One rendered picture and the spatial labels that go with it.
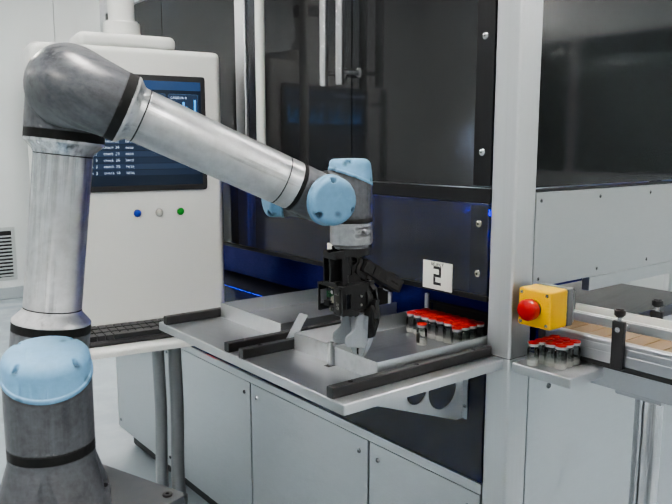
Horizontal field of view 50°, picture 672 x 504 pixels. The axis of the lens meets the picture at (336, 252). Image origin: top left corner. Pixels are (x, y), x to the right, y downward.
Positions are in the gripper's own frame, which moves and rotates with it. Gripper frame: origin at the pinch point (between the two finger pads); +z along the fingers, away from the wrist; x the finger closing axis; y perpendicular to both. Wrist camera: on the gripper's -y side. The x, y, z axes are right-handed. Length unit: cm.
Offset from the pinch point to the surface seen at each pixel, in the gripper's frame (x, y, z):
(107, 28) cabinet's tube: -96, 6, -68
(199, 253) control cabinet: -86, -13, -7
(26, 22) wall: -544, -101, -135
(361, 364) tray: 1.6, 1.4, 1.6
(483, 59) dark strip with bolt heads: 3, -28, -53
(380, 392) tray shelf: 10.3, 4.6, 3.6
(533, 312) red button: 19.9, -23.9, -7.2
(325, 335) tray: -19.6, -6.6, 2.2
